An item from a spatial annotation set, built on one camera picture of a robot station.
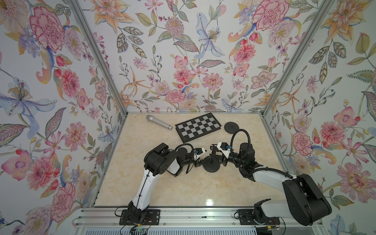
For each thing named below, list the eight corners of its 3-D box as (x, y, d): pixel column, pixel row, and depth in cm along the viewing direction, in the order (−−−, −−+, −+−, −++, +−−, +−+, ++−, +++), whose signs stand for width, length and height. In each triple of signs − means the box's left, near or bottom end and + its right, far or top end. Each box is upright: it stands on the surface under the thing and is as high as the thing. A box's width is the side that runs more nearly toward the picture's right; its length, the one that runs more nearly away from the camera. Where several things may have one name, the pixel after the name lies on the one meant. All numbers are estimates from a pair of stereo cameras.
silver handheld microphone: (147, 119, 119) (146, 116, 117) (149, 117, 121) (148, 114, 119) (170, 131, 111) (169, 128, 109) (172, 128, 113) (172, 125, 111)
